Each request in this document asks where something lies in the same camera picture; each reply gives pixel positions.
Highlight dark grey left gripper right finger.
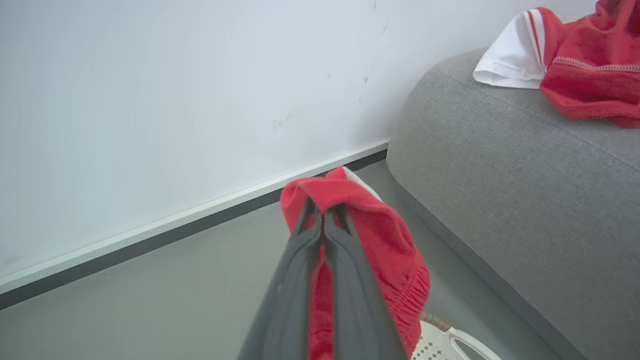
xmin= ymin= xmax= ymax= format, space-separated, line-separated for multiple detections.
xmin=324 ymin=204 xmax=409 ymax=360

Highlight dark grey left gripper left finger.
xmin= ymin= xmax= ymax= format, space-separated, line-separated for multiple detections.
xmin=237 ymin=198 xmax=324 ymax=360

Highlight red shorts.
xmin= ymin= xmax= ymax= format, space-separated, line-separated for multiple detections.
xmin=280 ymin=166 xmax=432 ymax=360

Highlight red white jersey shirt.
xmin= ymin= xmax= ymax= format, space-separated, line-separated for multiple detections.
xmin=473 ymin=0 xmax=640 ymax=129

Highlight grey fabric sofa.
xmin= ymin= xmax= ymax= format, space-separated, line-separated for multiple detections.
xmin=386 ymin=47 xmax=640 ymax=360

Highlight white perforated laundry basket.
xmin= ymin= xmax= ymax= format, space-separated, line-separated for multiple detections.
xmin=410 ymin=311 xmax=503 ymax=360

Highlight white black wall baseboard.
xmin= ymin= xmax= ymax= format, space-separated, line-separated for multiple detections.
xmin=0 ymin=139 xmax=390 ymax=311

